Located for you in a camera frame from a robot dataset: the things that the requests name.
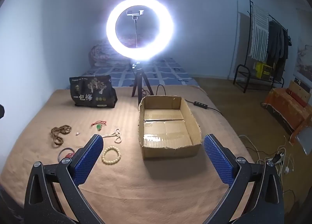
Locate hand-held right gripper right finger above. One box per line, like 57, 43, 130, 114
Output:
203, 134, 285, 224

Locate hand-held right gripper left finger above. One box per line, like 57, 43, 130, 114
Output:
24, 134, 104, 224

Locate cream bead bracelet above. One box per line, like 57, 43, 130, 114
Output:
101, 146, 121, 165

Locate grey bangle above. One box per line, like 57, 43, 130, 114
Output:
57, 148, 75, 163

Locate green pendant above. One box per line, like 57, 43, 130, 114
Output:
91, 120, 108, 131

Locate brown wooden bead necklace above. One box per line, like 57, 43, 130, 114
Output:
51, 124, 72, 147

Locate white power strip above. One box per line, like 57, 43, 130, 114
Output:
264, 152, 286, 166

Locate black printed snack bag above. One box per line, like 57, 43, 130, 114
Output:
69, 75, 118, 109

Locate orange cardboard box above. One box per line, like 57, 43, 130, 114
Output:
262, 87, 312, 133

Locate black clothes rack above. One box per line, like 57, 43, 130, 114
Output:
233, 0, 291, 94

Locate grey flat panel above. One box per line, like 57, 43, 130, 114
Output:
295, 126, 312, 156

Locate black tripod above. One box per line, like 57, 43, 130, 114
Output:
131, 62, 154, 98

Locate blue checked bedsheet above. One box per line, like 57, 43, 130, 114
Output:
82, 57, 199, 89

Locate yellow box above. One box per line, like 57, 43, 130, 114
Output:
254, 61, 273, 79

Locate folded patterned quilt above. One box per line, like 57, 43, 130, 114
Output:
88, 43, 127, 68

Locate leaning beige panel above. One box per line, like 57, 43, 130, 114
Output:
229, 0, 251, 79

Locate dark hanging clothes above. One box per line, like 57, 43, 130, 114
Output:
267, 20, 292, 69

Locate white striped towel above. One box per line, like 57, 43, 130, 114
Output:
249, 4, 270, 61

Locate phone holder clamp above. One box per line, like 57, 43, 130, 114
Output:
127, 9, 145, 20

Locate white cables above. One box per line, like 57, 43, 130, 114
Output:
238, 134, 296, 176

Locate small cream bead necklace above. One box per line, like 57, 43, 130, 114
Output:
102, 128, 122, 144

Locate black cable with inline controller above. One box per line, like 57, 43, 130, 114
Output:
140, 84, 223, 115

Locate wall poster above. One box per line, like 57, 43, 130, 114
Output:
294, 37, 312, 82

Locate white ring light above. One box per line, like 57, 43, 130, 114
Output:
106, 0, 174, 63

